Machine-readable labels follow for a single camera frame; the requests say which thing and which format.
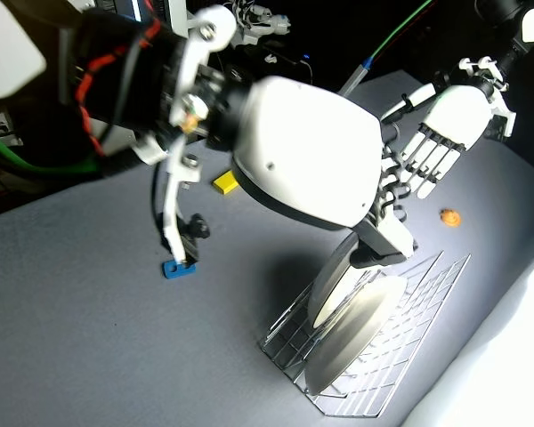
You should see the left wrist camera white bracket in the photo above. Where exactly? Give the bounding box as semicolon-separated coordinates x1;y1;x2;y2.
457;56;517;143

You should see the silver wire dish rack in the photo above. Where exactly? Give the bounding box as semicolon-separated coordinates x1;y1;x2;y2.
258;250;473;420

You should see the red black twisted cable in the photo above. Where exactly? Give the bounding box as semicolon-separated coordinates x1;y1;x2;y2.
77;17;164;157

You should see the blue block with two holes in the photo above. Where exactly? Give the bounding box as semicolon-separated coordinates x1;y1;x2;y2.
161;260;198;280

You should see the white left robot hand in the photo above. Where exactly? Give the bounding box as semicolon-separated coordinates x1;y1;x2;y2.
379;82;494;200

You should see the orange swirl cookie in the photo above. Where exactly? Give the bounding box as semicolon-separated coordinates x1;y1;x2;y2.
440;207;464;230

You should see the all white plate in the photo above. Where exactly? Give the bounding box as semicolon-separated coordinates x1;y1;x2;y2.
303;275;407;398

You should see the white device with wires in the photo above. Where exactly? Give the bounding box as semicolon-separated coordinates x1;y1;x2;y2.
229;0;294;48

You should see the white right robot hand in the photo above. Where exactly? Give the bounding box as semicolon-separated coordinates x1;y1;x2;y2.
229;75;418;270

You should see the green cable of right arm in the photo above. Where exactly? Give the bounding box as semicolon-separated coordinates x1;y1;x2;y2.
0;128;101;175

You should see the black box device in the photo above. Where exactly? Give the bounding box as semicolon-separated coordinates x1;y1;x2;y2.
257;42;315;90

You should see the yellow flat block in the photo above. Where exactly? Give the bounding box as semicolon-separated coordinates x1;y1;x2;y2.
212;171;241;196

